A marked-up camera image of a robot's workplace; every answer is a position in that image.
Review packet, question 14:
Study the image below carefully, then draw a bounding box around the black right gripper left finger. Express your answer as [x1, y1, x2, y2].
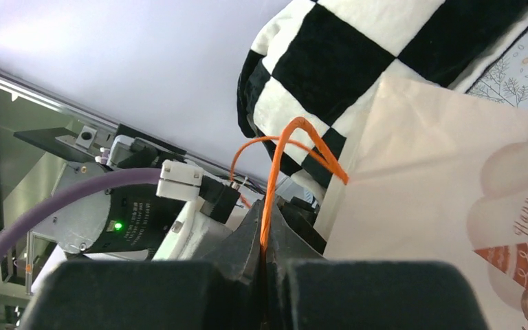
[20, 201, 263, 329]

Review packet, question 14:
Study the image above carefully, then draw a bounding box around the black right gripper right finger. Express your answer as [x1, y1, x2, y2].
[266, 207, 487, 329]

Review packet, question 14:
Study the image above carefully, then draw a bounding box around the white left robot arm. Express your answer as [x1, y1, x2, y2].
[20, 132, 196, 291]

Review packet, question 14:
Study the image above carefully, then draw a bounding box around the black white checkered blanket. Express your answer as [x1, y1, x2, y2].
[236, 0, 528, 201]

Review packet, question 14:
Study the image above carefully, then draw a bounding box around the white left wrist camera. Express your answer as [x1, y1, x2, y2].
[156, 160, 204, 201]

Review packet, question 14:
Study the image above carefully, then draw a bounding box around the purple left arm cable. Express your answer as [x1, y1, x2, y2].
[0, 167, 162, 311]

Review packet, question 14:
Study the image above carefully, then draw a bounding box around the aluminium front frame rail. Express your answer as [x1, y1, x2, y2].
[0, 70, 230, 174]

